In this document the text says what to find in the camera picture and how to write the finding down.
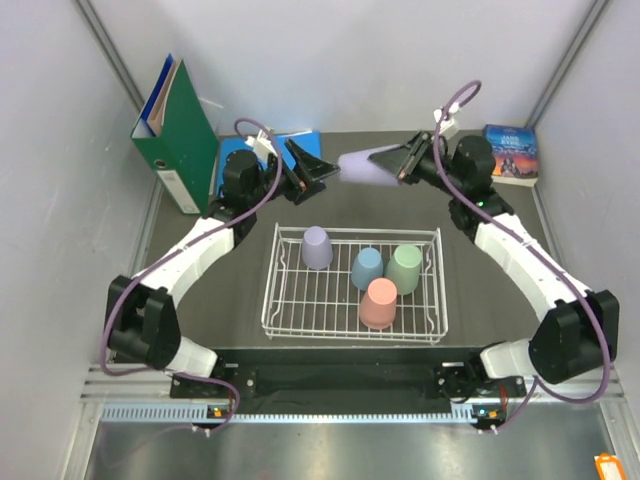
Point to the green lever arch binder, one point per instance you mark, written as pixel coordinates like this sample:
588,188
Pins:
175,138

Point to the blue folder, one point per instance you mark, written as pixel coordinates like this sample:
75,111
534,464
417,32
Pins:
309,140

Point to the dark green cup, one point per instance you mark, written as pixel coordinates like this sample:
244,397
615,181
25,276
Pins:
404,268

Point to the white wire dish rack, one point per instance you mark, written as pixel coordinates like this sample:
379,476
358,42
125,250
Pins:
303,303

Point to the purple cup in rack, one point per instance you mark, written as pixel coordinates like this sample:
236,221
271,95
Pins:
317,252

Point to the Jane Eyre paperback book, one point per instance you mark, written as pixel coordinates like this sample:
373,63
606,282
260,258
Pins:
515,151

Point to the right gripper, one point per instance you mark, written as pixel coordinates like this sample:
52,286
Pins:
395,159

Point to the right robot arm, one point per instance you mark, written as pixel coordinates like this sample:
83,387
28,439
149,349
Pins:
578,327

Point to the orange tag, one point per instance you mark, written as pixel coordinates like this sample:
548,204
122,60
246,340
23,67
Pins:
609,467

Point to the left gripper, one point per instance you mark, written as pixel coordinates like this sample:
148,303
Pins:
307,169

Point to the pink cup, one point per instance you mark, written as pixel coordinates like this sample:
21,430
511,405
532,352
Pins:
378,306

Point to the purple cup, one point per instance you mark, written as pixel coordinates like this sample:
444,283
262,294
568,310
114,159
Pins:
355,167
317,252

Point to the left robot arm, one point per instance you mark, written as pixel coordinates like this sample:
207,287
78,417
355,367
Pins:
141,318

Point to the white cable duct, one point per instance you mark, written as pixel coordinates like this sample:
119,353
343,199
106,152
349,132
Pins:
200,413

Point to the blue cup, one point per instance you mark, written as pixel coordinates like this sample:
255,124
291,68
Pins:
368,266

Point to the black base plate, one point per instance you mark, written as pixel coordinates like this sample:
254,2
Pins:
431,372

